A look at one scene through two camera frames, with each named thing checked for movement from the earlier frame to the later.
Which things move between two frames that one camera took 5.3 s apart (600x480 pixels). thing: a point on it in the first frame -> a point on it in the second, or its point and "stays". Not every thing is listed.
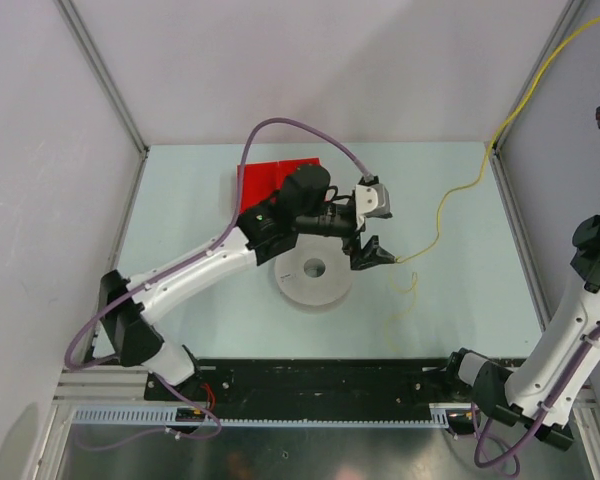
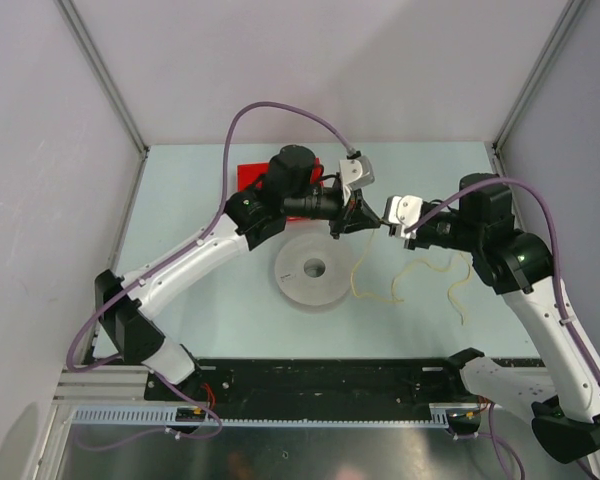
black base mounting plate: (309, 389) stays
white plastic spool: (317, 272) stays
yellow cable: (502, 132) -> (392, 287)
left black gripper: (371, 254) -> (354, 216)
